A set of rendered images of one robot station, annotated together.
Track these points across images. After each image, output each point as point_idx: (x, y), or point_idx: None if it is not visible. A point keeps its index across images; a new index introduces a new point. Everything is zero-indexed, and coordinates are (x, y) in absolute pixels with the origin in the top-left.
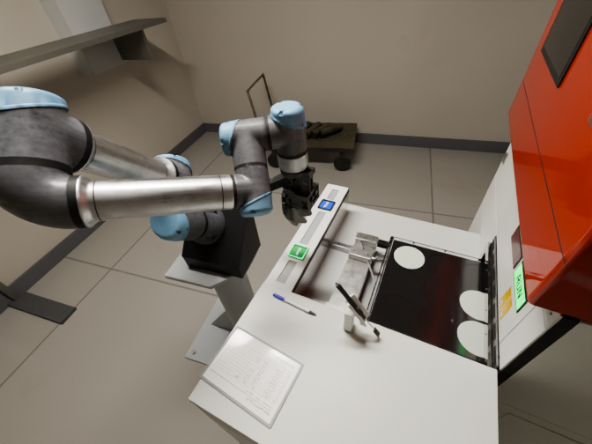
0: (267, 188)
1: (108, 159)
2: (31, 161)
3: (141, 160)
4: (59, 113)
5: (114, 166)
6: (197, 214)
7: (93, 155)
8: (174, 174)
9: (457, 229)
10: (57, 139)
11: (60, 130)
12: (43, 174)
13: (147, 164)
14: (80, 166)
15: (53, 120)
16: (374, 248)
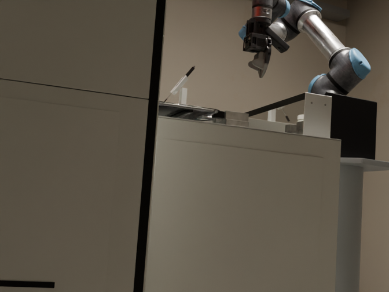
0: (245, 24)
1: (307, 28)
2: None
3: (321, 37)
4: (299, 3)
5: (309, 33)
6: (323, 90)
7: (303, 24)
8: (331, 55)
9: (165, 116)
10: (290, 11)
11: (293, 8)
12: (277, 19)
13: (323, 40)
14: (296, 26)
15: (294, 4)
16: (221, 120)
